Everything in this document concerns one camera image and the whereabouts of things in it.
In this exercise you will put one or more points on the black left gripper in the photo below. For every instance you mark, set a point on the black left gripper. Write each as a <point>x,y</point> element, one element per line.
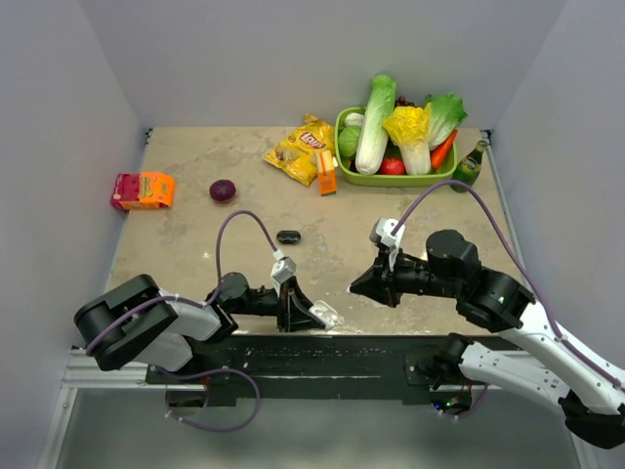
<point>292,310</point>

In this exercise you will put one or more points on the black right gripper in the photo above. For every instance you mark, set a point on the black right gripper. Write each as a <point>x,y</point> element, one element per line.
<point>374,283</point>

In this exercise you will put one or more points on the white earbud charging case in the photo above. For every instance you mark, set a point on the white earbud charging case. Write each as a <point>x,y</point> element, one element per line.
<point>324,313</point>

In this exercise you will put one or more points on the black earbud charging case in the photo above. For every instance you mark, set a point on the black earbud charging case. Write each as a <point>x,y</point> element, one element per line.
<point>288,237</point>

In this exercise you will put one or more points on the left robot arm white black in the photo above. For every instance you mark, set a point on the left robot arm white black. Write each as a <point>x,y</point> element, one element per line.
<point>139,322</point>

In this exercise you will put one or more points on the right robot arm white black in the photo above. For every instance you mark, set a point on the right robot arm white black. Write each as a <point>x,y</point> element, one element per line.
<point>591,407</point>

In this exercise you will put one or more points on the orange small carton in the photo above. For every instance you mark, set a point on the orange small carton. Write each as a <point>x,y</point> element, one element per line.
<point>326,172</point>

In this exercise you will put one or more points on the red tomato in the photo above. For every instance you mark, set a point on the red tomato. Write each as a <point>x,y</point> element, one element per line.
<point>392,166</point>

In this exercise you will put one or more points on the green plastic basket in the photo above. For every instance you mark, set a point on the green plastic basket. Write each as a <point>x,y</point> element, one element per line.
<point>444,172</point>

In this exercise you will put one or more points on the green white napa cabbage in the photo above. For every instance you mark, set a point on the green white napa cabbage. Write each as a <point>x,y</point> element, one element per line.
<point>373,136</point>

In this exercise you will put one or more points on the orange carrot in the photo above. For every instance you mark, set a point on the orange carrot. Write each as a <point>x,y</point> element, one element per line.
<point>439,154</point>

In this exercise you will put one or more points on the green glass bottle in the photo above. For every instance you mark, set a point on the green glass bottle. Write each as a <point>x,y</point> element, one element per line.
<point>468,169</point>

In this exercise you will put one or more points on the round green cabbage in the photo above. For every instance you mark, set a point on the round green cabbage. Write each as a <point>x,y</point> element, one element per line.
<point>348,140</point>

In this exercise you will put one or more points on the red onion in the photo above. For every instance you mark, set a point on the red onion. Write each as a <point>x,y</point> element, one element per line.
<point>222,191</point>

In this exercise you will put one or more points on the yellow Lays chips bag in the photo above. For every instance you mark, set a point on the yellow Lays chips bag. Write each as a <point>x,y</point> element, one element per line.
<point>295,154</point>

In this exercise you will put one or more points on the yellow napa cabbage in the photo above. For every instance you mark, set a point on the yellow napa cabbage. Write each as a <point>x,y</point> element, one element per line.
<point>409,128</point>

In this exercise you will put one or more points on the white cauliflower piece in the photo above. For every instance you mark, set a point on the white cauliflower piece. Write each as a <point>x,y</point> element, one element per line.
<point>354,119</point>

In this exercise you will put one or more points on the dark grapes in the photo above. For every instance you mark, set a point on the dark grapes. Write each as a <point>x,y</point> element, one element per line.
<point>403,102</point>

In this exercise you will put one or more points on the green leaf lettuce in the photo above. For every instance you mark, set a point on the green leaf lettuce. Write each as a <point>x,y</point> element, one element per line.
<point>446,114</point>

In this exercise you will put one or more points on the pink orange snack box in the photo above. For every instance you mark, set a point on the pink orange snack box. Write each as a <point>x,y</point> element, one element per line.
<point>145,190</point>

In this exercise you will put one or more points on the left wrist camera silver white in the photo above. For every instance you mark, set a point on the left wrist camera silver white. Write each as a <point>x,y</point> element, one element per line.
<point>282,270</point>

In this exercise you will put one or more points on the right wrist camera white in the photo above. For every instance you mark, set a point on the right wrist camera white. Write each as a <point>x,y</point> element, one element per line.
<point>387,235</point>

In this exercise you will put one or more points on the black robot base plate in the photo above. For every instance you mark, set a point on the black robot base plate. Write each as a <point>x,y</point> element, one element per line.
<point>318,367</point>

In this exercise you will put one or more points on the aluminium frame rail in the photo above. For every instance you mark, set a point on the aluminium frame rail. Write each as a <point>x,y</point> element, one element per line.
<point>82,372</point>

